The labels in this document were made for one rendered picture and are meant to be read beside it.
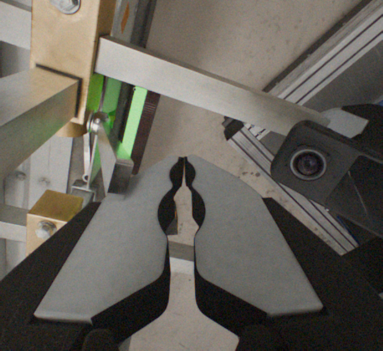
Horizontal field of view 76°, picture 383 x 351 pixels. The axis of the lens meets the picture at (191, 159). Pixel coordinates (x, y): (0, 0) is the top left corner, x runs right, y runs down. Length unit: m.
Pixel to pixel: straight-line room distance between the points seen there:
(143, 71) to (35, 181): 0.48
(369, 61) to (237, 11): 0.50
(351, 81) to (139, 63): 0.92
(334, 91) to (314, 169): 0.89
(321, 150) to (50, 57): 0.22
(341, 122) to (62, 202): 0.34
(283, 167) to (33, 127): 0.17
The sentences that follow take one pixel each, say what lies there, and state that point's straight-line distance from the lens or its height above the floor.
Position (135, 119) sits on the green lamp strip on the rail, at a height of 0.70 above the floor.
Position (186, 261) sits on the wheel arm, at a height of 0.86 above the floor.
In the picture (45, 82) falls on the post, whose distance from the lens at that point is 0.22.
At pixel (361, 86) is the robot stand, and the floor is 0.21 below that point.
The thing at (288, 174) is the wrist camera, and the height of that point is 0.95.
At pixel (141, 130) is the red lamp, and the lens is 0.43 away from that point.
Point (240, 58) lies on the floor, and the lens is 1.13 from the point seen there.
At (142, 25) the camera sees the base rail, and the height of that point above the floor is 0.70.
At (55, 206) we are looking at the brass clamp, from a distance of 0.36.
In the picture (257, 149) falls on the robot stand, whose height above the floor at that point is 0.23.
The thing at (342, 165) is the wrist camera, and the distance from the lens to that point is 0.18.
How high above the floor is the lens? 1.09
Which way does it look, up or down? 60 degrees down
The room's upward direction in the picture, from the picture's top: 177 degrees clockwise
